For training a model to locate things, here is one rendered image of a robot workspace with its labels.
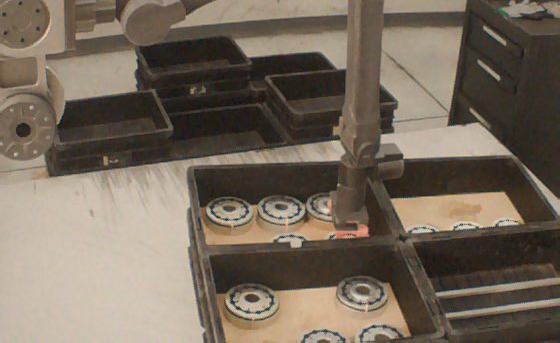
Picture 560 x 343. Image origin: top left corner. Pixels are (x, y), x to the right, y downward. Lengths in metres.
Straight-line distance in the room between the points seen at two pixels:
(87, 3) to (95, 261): 0.84
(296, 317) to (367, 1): 0.61
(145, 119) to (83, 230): 0.98
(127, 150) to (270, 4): 2.37
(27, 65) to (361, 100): 0.63
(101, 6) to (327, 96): 1.98
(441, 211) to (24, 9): 1.13
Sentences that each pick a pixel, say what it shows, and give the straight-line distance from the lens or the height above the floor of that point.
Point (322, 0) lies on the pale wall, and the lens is 4.97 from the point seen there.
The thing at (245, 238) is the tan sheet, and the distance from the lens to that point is 1.78.
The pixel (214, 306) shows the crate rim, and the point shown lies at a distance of 1.45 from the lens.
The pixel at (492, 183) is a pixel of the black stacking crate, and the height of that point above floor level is 0.86.
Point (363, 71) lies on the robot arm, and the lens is 1.47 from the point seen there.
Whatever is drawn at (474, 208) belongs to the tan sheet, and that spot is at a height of 0.83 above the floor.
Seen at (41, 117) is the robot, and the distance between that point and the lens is 1.56.
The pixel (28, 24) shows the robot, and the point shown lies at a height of 1.44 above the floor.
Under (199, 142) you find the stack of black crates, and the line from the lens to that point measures 3.00.
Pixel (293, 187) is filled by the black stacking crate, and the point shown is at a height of 0.87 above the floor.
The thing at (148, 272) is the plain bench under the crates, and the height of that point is 0.70.
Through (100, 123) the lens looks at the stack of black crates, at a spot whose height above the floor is 0.49.
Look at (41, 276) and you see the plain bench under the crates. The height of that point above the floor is 0.70.
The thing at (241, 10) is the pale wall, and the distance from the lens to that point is 4.80.
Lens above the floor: 1.89
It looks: 31 degrees down
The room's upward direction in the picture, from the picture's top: 5 degrees clockwise
